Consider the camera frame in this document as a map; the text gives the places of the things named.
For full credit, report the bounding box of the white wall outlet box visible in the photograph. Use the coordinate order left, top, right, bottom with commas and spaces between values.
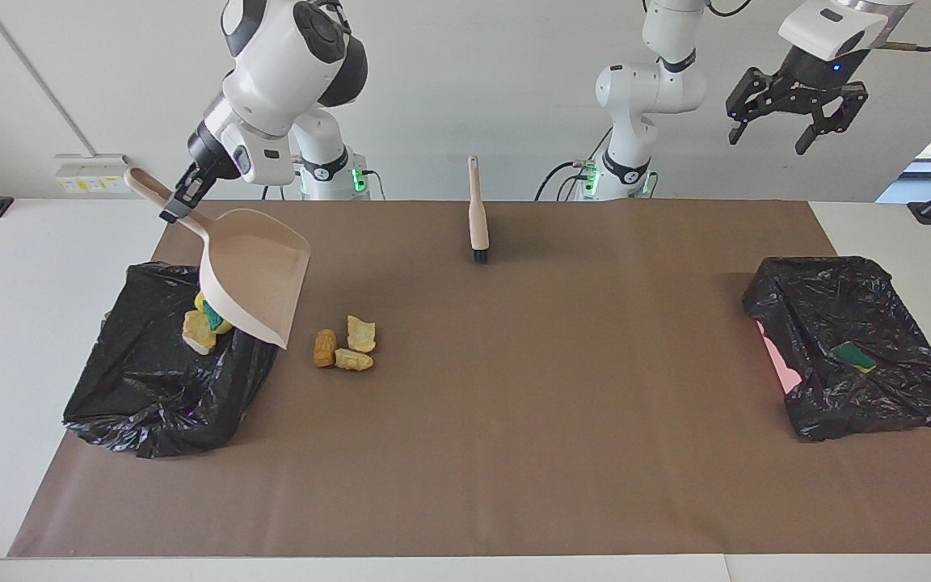
54, 154, 141, 194

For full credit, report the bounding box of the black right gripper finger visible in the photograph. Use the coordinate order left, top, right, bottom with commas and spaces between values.
160, 190, 192, 224
179, 162, 213, 205

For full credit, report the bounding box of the brown paper table mat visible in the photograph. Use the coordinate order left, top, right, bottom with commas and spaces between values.
7, 200, 931, 559

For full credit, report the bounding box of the thin grey wall conduit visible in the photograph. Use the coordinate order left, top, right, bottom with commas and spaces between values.
0, 0, 96, 156

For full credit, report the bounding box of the beige plastic dustpan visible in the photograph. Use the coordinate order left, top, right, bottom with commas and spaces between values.
124, 167, 311, 350

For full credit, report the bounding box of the pink bin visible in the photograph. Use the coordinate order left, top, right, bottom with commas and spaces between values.
759, 319, 802, 395

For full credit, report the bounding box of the black plastic trash bag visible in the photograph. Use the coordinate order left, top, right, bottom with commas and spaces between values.
742, 255, 931, 442
62, 260, 284, 460

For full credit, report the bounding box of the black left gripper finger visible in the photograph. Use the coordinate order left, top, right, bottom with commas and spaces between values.
794, 81, 870, 156
726, 67, 796, 146

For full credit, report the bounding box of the beige handled black bristle brush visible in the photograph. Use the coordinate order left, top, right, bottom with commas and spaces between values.
467, 155, 491, 265

